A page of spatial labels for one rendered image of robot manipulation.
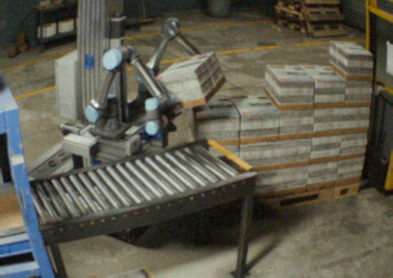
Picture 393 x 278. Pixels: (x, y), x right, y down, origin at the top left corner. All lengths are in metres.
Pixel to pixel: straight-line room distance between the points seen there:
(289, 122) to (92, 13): 1.62
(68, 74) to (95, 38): 0.36
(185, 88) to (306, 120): 1.03
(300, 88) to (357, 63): 0.58
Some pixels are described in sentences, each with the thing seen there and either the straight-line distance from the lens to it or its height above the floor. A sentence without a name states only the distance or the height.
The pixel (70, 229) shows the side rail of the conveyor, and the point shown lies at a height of 0.76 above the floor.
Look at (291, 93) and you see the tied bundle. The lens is 3.82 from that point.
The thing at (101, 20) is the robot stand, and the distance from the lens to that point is 3.57.
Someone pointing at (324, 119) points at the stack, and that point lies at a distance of 4.00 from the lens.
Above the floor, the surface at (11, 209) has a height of 0.80.
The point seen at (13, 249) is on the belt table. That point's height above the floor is 0.74.
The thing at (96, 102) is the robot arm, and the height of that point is 1.07.
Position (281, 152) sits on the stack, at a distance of 3.96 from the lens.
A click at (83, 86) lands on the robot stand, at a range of 3.80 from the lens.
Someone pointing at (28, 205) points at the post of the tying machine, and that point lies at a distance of 2.27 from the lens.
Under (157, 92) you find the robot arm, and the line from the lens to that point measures 3.22.
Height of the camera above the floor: 2.25
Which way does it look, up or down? 24 degrees down
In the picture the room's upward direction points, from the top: straight up
